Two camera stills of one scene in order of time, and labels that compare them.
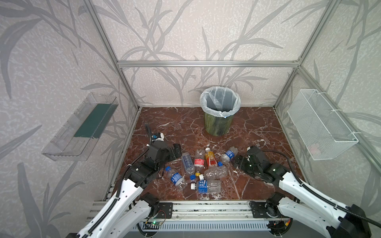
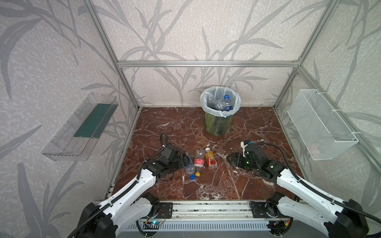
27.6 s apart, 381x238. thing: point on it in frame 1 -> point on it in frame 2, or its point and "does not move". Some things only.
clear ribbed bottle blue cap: [188, 164] does not move
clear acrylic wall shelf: [76, 138] does not move
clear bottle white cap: [214, 173] -> [218, 104]
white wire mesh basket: [322, 132] does not move
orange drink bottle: [211, 158] does not move
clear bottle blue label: [176, 178] -> [227, 107]
